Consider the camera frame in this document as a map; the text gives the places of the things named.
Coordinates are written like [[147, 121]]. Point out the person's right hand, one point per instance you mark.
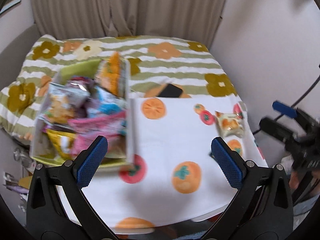
[[295, 179]]

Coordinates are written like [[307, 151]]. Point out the gold checkered snack bag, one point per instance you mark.
[[62, 142]]

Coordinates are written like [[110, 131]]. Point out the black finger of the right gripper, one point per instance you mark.
[[278, 131]]

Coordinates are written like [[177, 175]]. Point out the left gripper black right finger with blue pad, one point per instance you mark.
[[262, 206]]

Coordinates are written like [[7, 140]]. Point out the blue white chip bag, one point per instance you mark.
[[102, 102]]

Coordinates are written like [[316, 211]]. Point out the black smartphone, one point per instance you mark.
[[170, 91]]

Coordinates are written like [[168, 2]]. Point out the beige curtain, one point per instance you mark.
[[196, 20]]

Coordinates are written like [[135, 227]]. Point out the white persimmon print cloth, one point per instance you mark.
[[174, 179]]

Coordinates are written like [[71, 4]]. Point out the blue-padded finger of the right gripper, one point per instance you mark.
[[305, 121]]

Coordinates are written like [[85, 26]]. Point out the cream bread snack packet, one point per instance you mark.
[[229, 124]]

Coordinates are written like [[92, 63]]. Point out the grey sleeve forearm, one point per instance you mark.
[[302, 209]]

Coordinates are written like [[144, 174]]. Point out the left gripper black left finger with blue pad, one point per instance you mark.
[[57, 207]]

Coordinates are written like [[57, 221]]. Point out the green striped floral quilt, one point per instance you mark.
[[153, 60]]

